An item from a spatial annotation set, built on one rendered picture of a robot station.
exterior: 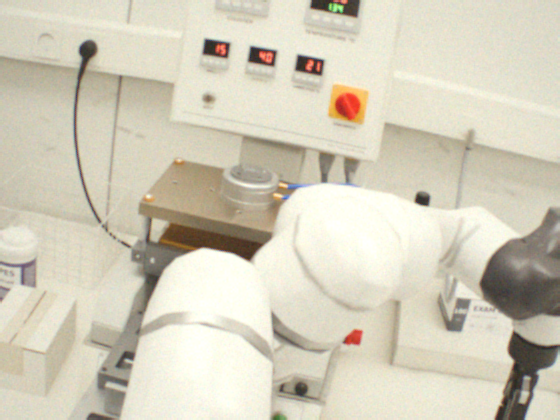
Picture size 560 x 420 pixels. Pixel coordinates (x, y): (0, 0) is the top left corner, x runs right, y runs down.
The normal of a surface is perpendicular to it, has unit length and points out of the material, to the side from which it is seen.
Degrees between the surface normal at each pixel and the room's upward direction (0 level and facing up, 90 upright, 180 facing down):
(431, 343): 0
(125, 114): 90
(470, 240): 47
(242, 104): 90
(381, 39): 90
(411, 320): 0
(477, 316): 90
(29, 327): 1
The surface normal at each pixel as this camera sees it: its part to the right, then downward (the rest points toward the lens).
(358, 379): 0.15, -0.90
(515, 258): -0.44, -0.62
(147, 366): -0.59, -0.63
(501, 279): -0.83, -0.16
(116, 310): 0.00, -0.44
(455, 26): -0.15, 0.38
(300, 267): -0.62, -0.22
